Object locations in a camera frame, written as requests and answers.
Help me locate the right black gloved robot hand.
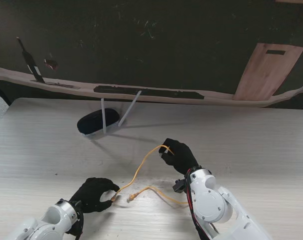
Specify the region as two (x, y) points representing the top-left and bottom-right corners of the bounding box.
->
(159, 137), (200, 176)

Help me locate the left black gloved robot hand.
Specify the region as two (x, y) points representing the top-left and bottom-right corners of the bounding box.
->
(68, 177), (121, 215)

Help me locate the yellow Ethernet cable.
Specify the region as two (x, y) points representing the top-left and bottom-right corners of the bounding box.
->
(111, 144), (190, 206)

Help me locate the dark router with white antennas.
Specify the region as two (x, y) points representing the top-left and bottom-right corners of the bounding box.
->
(76, 90), (143, 139)

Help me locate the long black flat strip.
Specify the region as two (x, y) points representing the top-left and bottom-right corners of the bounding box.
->
(93, 85), (206, 101)

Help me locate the small red black object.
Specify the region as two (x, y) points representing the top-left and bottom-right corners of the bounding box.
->
(43, 58), (59, 71)

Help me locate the black bottle with white label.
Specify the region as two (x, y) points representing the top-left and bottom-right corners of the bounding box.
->
(15, 36), (46, 84)

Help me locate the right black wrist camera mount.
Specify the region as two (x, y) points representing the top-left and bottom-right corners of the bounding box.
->
(172, 177), (189, 195)

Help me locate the left arm red black cable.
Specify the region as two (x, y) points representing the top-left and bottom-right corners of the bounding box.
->
(66, 201), (85, 240)

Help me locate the arm red black cable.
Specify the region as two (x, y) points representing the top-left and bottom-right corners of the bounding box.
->
(184, 168), (219, 240)
(66, 201), (85, 240)

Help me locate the right arm red black cable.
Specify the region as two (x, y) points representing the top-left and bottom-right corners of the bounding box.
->
(184, 168), (219, 240)

